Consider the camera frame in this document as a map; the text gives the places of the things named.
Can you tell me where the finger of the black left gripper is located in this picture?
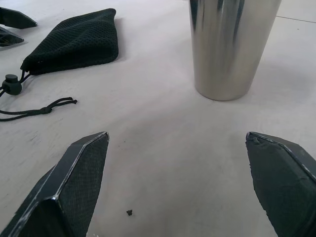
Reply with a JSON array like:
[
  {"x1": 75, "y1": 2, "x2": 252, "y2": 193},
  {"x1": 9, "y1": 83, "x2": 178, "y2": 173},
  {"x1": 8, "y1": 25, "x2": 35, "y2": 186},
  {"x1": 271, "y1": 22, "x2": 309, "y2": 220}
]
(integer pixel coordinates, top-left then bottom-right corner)
[
  {"x1": 0, "y1": 7, "x2": 39, "y2": 30},
  {"x1": 0, "y1": 26, "x2": 26, "y2": 51}
]

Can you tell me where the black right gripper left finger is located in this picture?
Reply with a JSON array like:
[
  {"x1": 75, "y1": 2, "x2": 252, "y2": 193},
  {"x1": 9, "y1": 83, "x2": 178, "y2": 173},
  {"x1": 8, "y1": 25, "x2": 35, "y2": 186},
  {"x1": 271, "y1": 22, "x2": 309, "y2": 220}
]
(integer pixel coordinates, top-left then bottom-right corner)
[{"x1": 0, "y1": 131, "x2": 110, "y2": 237}]

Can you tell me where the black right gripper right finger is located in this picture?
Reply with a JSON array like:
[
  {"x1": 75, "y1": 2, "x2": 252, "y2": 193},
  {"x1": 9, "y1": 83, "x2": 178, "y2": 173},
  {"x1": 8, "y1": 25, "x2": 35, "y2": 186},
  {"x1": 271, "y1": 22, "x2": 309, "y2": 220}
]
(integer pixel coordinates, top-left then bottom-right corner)
[{"x1": 245, "y1": 131, "x2": 316, "y2": 237}]

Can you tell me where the stainless steel cup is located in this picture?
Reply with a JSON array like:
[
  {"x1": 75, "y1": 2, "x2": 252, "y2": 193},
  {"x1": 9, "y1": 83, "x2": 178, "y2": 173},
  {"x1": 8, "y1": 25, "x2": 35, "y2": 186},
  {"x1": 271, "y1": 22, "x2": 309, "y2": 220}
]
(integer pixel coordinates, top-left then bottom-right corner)
[{"x1": 188, "y1": 0, "x2": 282, "y2": 102}]

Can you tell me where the black mesh drawstring pouch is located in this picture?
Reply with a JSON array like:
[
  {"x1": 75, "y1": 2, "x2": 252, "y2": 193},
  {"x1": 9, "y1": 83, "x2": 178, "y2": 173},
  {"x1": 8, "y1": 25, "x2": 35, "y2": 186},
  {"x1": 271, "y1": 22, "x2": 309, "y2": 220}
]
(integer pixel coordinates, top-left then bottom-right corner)
[{"x1": 0, "y1": 8, "x2": 119, "y2": 122}]

